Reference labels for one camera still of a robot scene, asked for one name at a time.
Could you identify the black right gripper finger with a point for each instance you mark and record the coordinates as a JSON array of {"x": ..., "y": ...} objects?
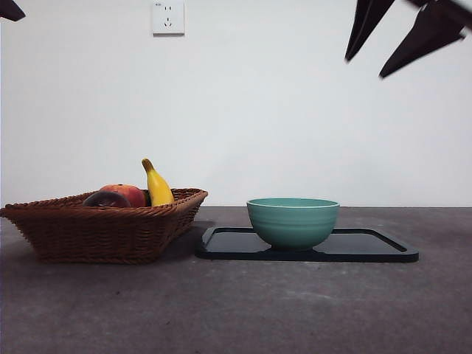
[
  {"x": 367, "y": 20},
  {"x": 431, "y": 33}
]

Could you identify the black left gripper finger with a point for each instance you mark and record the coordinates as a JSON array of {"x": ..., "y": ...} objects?
[{"x": 9, "y": 10}]

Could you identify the dark purple plum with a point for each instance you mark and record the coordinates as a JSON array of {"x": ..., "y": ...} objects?
[{"x": 107, "y": 201}]

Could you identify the mint green bowl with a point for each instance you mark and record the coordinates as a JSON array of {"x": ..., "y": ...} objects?
[{"x": 293, "y": 225}]

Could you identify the red yellow apple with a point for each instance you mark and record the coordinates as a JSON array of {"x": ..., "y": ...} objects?
[{"x": 131, "y": 193}]

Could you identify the yellow banana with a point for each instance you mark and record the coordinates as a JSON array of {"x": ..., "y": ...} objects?
[{"x": 159, "y": 191}]

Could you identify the brown wicker basket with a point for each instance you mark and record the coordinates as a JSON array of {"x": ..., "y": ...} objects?
[{"x": 99, "y": 236}]

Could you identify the dark teal rectangular tray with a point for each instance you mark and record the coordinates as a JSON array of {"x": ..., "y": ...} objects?
[{"x": 228, "y": 247}]

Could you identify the white wall socket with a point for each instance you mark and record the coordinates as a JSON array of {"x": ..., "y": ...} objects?
[{"x": 169, "y": 18}]

